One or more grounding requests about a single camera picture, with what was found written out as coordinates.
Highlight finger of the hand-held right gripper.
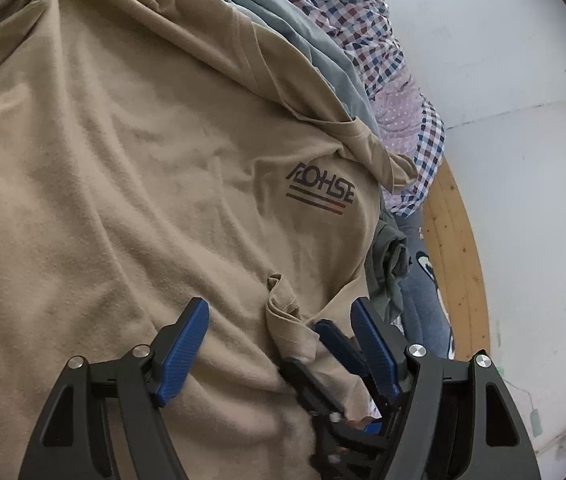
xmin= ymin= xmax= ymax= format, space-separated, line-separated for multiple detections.
xmin=314 ymin=319 xmax=374 ymax=402
xmin=281 ymin=356 xmax=348 ymax=420

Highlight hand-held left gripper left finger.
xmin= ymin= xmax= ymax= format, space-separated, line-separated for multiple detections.
xmin=18 ymin=297 xmax=211 ymax=480

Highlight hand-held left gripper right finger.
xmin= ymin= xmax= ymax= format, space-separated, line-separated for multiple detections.
xmin=350 ymin=297 xmax=538 ymax=480

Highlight beige t-shirt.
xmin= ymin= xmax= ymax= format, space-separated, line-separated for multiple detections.
xmin=0 ymin=0 xmax=418 ymax=480

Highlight blue jeans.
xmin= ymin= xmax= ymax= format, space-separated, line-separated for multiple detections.
xmin=393 ymin=210 xmax=456 ymax=361

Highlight olive grey t-shirt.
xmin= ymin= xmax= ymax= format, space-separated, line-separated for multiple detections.
xmin=365 ymin=210 xmax=408 ymax=331

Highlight wooden headboard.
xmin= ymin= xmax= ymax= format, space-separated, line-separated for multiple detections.
xmin=420 ymin=160 xmax=494 ymax=361

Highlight checkered purple quilt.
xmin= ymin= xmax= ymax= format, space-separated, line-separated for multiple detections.
xmin=243 ymin=0 xmax=446 ymax=216

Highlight light blue garment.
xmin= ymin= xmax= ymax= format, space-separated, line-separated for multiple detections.
xmin=128 ymin=0 xmax=381 ymax=136

